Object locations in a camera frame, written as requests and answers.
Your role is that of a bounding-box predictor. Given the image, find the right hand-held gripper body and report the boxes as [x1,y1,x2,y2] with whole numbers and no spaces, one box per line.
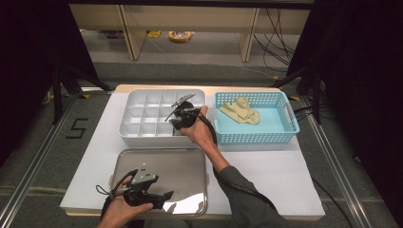
[171,92,202,129]

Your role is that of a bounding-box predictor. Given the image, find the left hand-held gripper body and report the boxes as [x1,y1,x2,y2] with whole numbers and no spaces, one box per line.
[123,162,161,209]

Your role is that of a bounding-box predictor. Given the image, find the white divided storage box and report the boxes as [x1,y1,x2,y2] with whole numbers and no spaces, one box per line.
[119,88,208,148]

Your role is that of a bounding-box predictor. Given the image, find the blue plastic basket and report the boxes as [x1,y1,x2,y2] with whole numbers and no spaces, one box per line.
[213,90,301,145]

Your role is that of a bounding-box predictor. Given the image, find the person's right hand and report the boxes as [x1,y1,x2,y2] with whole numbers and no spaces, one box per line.
[181,104,218,150]

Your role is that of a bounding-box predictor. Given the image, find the person's left hand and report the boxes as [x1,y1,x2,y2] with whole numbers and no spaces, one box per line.
[96,176,155,228]

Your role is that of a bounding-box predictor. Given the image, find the white table board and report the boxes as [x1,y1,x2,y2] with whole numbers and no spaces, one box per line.
[59,89,326,218]

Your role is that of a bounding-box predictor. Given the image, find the orange tape roll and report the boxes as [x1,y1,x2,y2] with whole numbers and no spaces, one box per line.
[167,30,193,43]

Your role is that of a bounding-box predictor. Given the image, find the beige wooden desk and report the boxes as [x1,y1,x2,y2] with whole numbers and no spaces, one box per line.
[69,3,312,63]

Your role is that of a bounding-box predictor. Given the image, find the dark purple item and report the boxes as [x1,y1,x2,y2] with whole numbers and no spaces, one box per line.
[106,30,125,40]

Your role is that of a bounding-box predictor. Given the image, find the black metal stand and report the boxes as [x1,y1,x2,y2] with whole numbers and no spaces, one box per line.
[271,65,322,125]
[51,63,113,125]

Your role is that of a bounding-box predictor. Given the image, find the black curtain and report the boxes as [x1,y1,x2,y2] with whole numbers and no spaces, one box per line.
[0,0,100,165]
[286,0,403,228]

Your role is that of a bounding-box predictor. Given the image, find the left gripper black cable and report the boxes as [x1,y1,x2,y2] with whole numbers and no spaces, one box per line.
[95,169,140,219]

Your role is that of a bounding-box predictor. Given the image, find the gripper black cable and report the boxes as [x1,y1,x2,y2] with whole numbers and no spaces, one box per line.
[189,108,277,212]
[95,169,140,219]

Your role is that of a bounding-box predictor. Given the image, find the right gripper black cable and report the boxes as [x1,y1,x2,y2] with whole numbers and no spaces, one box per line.
[189,108,277,212]

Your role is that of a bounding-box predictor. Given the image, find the white floor cable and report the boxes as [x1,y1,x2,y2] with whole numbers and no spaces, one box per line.
[236,65,277,80]

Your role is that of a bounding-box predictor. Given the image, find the aluminium floor rail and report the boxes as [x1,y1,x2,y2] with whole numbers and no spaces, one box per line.
[0,93,79,228]
[300,94,372,228]

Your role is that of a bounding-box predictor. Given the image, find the black floor cable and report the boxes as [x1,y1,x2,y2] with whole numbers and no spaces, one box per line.
[312,177,353,228]
[293,105,317,123]

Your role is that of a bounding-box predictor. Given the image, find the black hanging cable bundle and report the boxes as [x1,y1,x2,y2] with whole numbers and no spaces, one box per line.
[253,8,302,73]

